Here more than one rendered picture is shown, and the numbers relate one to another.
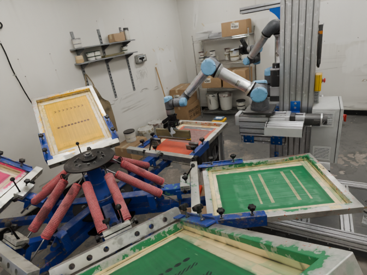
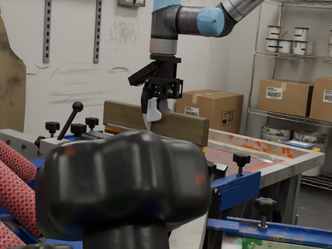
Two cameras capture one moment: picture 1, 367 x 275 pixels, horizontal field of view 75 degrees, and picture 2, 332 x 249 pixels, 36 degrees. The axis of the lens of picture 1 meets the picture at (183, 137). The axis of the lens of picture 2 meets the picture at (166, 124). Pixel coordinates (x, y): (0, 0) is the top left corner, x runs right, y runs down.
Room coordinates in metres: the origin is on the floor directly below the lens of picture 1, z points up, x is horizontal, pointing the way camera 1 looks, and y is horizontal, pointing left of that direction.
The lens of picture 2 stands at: (0.58, -0.03, 1.36)
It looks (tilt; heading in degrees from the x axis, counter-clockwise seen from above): 10 degrees down; 3
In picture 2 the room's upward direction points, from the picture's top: 5 degrees clockwise
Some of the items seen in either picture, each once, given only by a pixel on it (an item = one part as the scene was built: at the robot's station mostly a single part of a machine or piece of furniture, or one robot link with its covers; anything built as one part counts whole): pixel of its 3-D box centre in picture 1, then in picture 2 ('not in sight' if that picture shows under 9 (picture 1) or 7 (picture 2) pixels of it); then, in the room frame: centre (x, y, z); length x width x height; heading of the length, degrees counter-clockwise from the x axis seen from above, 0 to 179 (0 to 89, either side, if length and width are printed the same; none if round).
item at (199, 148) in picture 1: (199, 151); (222, 192); (1.81, -0.11, 0.98); 0.30 x 0.05 x 0.07; 145
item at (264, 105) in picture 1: (259, 102); not in sight; (1.85, -0.66, 1.31); 0.15 x 0.15 x 0.10
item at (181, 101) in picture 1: (180, 101); (202, 21); (1.97, -0.02, 1.39); 0.11 x 0.11 x 0.08; 68
